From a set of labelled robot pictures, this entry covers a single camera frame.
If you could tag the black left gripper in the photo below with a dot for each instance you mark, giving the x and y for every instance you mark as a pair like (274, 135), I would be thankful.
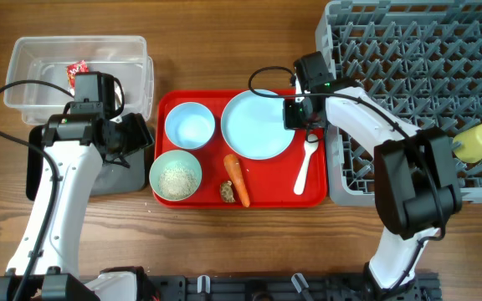
(141, 135)

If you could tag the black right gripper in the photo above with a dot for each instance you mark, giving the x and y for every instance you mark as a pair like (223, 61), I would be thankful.
(292, 114)

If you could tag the white plastic spoon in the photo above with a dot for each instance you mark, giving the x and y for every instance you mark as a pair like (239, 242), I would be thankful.
(310, 146)

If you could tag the light blue plate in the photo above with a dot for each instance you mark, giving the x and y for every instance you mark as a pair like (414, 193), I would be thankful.
(253, 126)

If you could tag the green bowl with rice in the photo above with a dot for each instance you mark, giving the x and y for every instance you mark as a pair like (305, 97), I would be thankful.
(175, 175)

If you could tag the light blue small bowl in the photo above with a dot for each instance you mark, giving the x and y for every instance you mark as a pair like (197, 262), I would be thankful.
(190, 125)

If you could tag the red snack wrapper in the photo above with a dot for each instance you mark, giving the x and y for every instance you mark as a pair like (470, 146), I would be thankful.
(72, 70)

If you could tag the yellow plastic cup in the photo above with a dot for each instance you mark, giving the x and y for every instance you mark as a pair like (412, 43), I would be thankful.
(470, 145)

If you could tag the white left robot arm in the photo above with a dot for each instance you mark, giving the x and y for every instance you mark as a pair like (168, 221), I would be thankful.
(45, 264)

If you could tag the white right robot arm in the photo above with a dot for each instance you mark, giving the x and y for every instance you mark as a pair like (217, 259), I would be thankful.
(416, 186)

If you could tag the grey dishwasher rack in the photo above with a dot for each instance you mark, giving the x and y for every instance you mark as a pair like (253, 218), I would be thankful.
(420, 60)

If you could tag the black tray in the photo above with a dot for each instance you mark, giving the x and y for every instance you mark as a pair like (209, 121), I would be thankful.
(115, 180)

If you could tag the red serving tray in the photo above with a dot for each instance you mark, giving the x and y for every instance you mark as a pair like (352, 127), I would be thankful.
(270, 183)

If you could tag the orange carrot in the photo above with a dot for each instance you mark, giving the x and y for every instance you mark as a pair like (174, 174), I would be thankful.
(233, 168)

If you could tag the clear plastic bin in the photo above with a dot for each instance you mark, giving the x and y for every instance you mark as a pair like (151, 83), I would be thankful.
(46, 59)

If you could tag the brown shiitake mushroom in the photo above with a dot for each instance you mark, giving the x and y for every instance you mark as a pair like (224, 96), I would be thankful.
(226, 192)

